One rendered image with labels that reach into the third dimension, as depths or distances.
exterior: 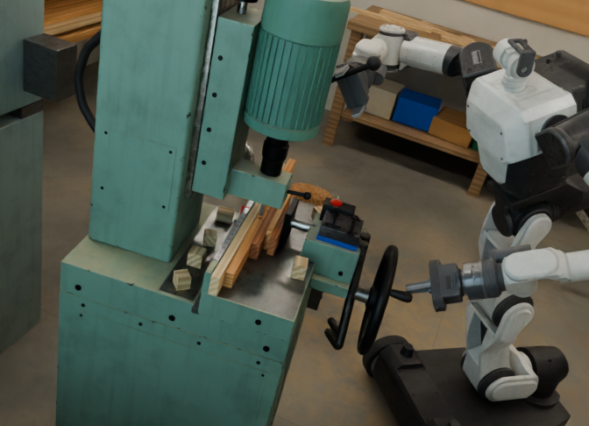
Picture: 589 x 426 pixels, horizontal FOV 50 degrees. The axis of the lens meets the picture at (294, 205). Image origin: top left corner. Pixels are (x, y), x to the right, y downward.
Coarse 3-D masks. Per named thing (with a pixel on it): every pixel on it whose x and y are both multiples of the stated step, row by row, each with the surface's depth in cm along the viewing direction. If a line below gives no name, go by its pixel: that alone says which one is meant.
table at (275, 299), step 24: (288, 240) 160; (264, 264) 149; (288, 264) 151; (312, 264) 153; (240, 288) 139; (264, 288) 141; (288, 288) 143; (336, 288) 153; (216, 312) 137; (240, 312) 136; (264, 312) 134; (288, 312) 136; (288, 336) 136
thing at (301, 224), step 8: (296, 200) 158; (288, 208) 154; (296, 208) 160; (288, 216) 152; (288, 224) 153; (296, 224) 157; (304, 224) 156; (312, 224) 157; (288, 232) 159; (280, 240) 156
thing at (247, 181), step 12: (240, 168) 150; (252, 168) 152; (240, 180) 150; (252, 180) 150; (264, 180) 149; (276, 180) 149; (288, 180) 151; (228, 192) 153; (240, 192) 152; (252, 192) 151; (264, 192) 150; (276, 192) 150; (264, 204) 152; (276, 204) 151
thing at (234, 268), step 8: (288, 160) 189; (288, 168) 184; (264, 216) 159; (248, 232) 152; (248, 240) 149; (240, 248) 145; (248, 248) 146; (240, 256) 143; (232, 264) 140; (240, 264) 142; (232, 272) 137; (224, 280) 138; (232, 280) 138
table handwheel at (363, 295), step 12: (384, 252) 167; (396, 252) 156; (384, 264) 170; (396, 264) 153; (384, 276) 150; (360, 288) 161; (372, 288) 160; (384, 288) 148; (360, 300) 161; (372, 300) 159; (384, 300) 147; (372, 312) 149; (384, 312) 148; (372, 324) 148; (360, 336) 167; (372, 336) 149; (360, 348) 154
